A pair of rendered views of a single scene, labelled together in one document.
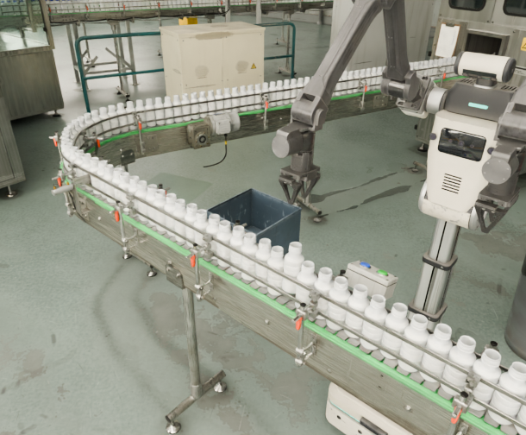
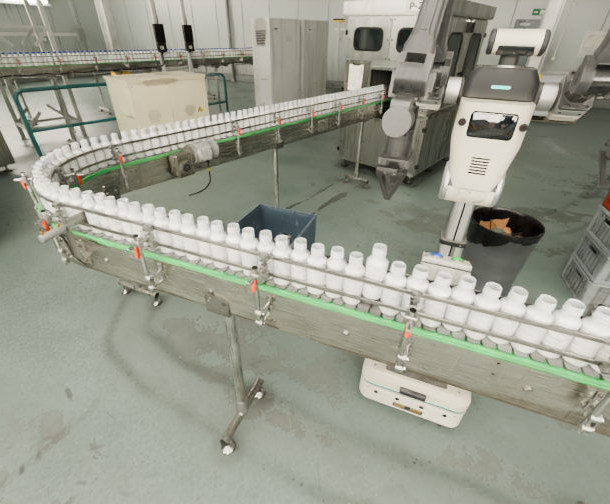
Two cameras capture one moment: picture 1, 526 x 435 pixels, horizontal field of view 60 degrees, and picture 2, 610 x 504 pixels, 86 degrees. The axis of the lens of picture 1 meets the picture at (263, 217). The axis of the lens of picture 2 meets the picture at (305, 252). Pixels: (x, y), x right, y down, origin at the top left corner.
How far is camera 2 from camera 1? 0.67 m
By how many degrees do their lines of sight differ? 17
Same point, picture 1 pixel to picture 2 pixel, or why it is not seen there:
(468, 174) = (497, 154)
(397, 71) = (439, 50)
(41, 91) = not seen: outside the picture
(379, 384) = (493, 371)
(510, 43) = not seen: hidden behind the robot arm
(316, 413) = (349, 392)
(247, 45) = (191, 90)
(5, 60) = not seen: outside the picture
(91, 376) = (125, 421)
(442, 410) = (575, 384)
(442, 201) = (468, 184)
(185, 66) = (138, 111)
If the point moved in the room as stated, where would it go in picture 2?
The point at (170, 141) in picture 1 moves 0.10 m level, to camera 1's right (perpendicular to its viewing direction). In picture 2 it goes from (153, 174) to (170, 172)
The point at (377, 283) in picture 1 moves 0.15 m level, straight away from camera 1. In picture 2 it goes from (459, 270) to (440, 243)
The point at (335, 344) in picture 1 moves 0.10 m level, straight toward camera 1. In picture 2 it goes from (438, 342) to (456, 373)
